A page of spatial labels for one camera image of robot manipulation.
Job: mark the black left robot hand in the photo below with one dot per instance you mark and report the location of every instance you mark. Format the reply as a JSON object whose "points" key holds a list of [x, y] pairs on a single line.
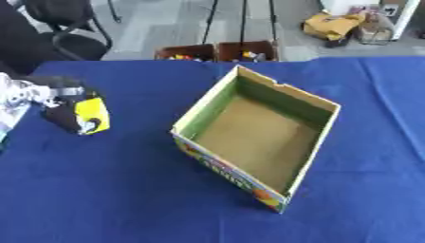
{"points": [[60, 114]]}

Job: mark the yellow block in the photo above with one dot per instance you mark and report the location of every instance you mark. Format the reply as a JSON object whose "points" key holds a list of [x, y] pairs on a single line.
{"points": [[92, 110]]}

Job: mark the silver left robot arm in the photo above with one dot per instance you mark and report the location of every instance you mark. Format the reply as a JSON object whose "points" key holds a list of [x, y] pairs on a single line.
{"points": [[19, 96]]}

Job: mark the cardboard box with green inside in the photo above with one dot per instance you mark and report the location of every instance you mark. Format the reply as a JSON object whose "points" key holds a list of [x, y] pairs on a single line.
{"points": [[255, 136]]}

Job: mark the black office chair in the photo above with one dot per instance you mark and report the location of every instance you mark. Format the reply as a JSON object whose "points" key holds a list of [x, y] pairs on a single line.
{"points": [[58, 30]]}

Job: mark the brown cardboard bin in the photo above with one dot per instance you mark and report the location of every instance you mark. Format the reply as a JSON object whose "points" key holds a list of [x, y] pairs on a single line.
{"points": [[186, 52], [247, 50]]}

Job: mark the yellow bag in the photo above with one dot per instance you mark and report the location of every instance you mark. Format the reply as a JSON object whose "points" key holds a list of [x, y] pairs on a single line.
{"points": [[332, 26]]}

